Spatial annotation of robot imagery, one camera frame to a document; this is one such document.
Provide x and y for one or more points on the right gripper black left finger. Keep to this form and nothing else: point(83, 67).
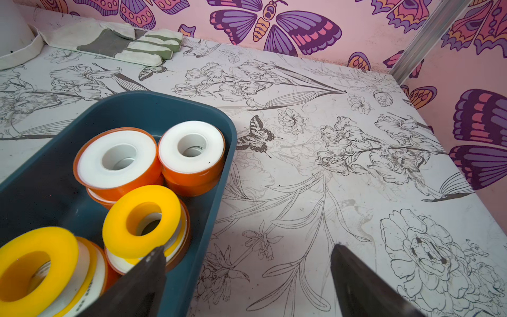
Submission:
point(138, 293)

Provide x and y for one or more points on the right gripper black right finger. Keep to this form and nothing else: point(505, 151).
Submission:
point(361, 292)

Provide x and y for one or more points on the small yellow white tape roll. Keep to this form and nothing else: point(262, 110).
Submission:
point(143, 219)

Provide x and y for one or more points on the teal plastic storage box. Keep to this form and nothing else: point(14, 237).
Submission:
point(43, 192)

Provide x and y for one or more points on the white tape roll front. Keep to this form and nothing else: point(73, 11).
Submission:
point(99, 278)

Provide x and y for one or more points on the white orange tape roll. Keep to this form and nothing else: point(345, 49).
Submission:
point(175, 248)

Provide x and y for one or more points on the folded green white cloth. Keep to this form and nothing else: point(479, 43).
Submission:
point(116, 41)

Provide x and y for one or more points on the potted green plant white pot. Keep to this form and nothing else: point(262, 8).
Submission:
point(20, 42)

